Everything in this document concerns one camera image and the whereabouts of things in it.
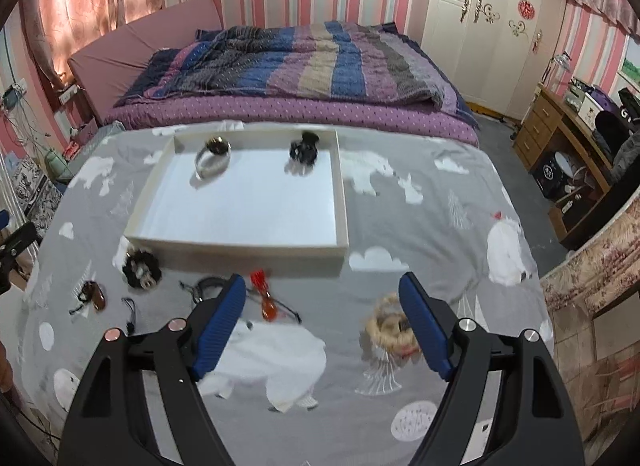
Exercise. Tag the black box with round print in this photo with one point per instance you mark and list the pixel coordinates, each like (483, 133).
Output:
(550, 170)

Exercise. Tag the desk lamp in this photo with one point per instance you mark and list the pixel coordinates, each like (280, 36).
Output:
(560, 63)

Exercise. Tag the bed with purple dotted sheet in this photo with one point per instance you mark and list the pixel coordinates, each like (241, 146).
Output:
(300, 113)

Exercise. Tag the person's left forearm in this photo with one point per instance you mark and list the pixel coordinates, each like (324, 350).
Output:
(4, 366)

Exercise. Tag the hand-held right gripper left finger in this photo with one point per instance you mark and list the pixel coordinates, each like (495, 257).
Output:
(220, 331)

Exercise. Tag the pink patterned curtain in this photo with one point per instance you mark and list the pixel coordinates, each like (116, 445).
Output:
(85, 0)

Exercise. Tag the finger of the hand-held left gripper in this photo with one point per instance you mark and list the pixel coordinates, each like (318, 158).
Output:
(2, 219)
(19, 240)

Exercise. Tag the white shallow tray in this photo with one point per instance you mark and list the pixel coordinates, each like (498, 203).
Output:
(240, 206)

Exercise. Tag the red tassel orange pendant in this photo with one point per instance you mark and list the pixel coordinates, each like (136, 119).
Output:
(269, 308)

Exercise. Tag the cream wardrobe with ornaments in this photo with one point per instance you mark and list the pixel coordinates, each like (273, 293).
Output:
(490, 45)

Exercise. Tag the pink mattress pad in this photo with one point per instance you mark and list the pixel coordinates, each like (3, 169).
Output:
(130, 40)

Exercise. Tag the grey polar bear tablecloth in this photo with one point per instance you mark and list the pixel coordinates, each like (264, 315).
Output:
(410, 216)

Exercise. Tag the floral cloth sofa cover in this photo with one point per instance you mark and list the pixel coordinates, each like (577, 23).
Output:
(600, 296)

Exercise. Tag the cream ruffled scrunchie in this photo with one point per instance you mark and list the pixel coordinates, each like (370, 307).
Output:
(385, 337)

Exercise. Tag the striped blue purple quilt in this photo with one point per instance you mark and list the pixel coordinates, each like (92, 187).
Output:
(310, 63)

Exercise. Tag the black hair claw clip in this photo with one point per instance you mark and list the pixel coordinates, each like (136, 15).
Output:
(304, 148)

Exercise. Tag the white band wrist watch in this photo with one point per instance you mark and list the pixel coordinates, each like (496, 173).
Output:
(202, 161)

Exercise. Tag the wooden desk with drawers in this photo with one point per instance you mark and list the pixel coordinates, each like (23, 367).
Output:
(545, 120)

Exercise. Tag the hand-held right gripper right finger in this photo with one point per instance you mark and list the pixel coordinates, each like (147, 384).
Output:
(425, 331)

